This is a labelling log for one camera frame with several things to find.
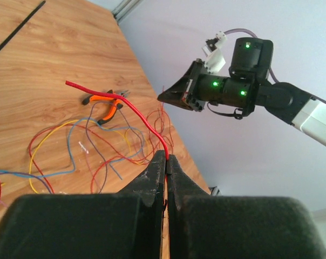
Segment orange black needle-nose pliers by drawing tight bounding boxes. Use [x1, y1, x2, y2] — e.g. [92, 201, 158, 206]
[81, 94, 123, 126]

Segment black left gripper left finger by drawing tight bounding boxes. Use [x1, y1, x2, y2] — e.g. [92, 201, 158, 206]
[0, 149, 167, 259]

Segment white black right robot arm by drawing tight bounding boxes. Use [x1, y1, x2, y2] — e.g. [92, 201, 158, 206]
[158, 33, 326, 146]

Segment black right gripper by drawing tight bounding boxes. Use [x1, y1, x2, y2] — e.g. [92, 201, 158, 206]
[157, 59, 255, 119]

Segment black zip tie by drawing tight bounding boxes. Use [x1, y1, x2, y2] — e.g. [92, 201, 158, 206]
[0, 1, 46, 51]

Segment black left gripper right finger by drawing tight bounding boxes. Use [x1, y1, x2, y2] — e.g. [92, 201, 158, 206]
[167, 155, 326, 259]

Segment long red wire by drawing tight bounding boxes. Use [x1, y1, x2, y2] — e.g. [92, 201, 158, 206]
[65, 80, 171, 160]

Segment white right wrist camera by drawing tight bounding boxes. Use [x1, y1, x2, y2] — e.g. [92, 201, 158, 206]
[202, 31, 227, 74]

